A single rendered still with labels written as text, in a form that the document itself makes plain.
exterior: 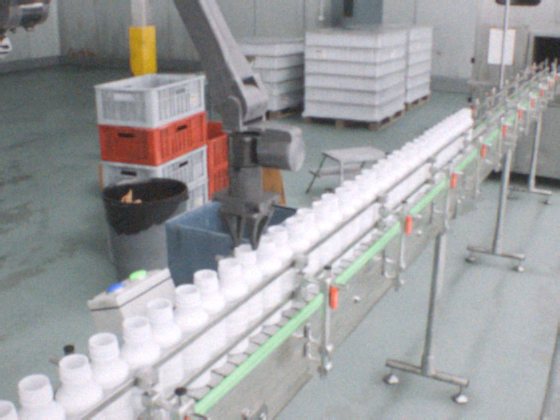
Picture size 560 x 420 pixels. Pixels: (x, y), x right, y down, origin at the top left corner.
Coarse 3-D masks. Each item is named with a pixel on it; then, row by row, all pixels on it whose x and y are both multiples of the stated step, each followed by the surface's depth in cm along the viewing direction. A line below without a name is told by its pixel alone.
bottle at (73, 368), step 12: (72, 360) 78; (84, 360) 78; (60, 372) 76; (72, 372) 75; (84, 372) 76; (72, 384) 75; (84, 384) 76; (96, 384) 79; (60, 396) 76; (72, 396) 76; (84, 396) 76; (96, 396) 77; (72, 408) 75; (84, 408) 76
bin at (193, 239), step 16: (208, 208) 206; (288, 208) 201; (176, 224) 185; (192, 224) 199; (208, 224) 207; (272, 224) 205; (176, 240) 187; (192, 240) 184; (208, 240) 181; (224, 240) 178; (176, 256) 189; (192, 256) 186; (208, 256) 183; (176, 272) 191; (192, 272) 187
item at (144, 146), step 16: (112, 128) 360; (128, 128) 354; (144, 128) 350; (160, 128) 353; (176, 128) 370; (192, 128) 388; (112, 144) 363; (128, 144) 359; (144, 144) 354; (160, 144) 356; (176, 144) 372; (192, 144) 391; (112, 160) 366; (128, 160) 361; (144, 160) 357; (160, 160) 358
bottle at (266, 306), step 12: (264, 240) 117; (264, 252) 114; (264, 264) 115; (276, 264) 115; (264, 276) 115; (264, 288) 115; (276, 288) 116; (264, 300) 116; (276, 300) 117; (264, 312) 117; (264, 324) 118
